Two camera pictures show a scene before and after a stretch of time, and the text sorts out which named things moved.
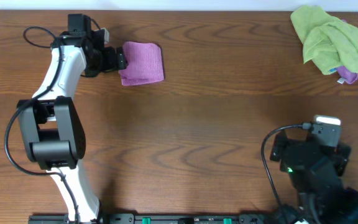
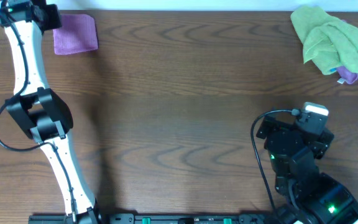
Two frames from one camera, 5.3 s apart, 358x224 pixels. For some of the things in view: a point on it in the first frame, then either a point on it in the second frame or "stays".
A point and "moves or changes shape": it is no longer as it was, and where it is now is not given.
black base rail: [164, 218] stays
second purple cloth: [347, 76] stays
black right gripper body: [280, 144] -> [275, 126]
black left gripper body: [120, 59] -> [49, 17]
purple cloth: [145, 63] moves or changes shape
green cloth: [329, 42] stays
